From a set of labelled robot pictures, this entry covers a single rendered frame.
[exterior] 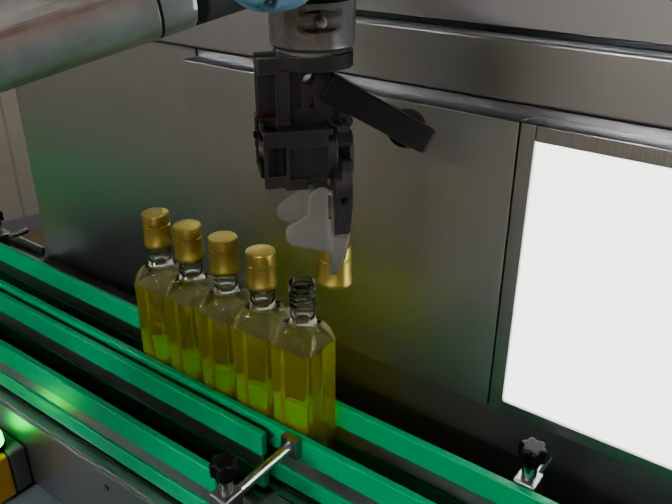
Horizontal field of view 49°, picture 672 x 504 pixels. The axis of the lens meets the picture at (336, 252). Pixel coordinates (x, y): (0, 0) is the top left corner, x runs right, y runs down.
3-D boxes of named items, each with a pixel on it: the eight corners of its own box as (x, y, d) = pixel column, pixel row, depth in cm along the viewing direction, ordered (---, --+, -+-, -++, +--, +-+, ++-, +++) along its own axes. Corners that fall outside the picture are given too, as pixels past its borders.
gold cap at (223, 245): (246, 267, 87) (244, 234, 85) (227, 279, 84) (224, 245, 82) (222, 260, 89) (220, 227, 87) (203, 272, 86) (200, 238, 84)
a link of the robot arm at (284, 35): (345, -10, 66) (367, 3, 59) (344, 42, 68) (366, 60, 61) (262, -8, 65) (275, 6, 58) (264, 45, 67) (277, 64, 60)
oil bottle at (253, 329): (301, 443, 95) (297, 300, 85) (273, 469, 90) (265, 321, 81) (267, 427, 97) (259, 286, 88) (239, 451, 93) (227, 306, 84)
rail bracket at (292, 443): (305, 495, 86) (302, 410, 80) (200, 594, 74) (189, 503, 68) (285, 483, 88) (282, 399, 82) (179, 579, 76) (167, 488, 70)
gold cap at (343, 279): (347, 272, 77) (348, 234, 75) (355, 288, 74) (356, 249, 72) (314, 275, 76) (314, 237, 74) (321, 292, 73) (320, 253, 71)
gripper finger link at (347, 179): (325, 226, 71) (321, 136, 68) (343, 224, 71) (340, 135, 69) (335, 239, 67) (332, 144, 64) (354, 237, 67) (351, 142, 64)
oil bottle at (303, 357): (338, 462, 92) (338, 315, 82) (311, 489, 87) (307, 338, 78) (302, 444, 94) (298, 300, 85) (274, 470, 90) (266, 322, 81)
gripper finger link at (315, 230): (285, 278, 71) (280, 185, 69) (344, 272, 73) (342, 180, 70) (290, 289, 69) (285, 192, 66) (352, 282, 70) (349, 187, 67)
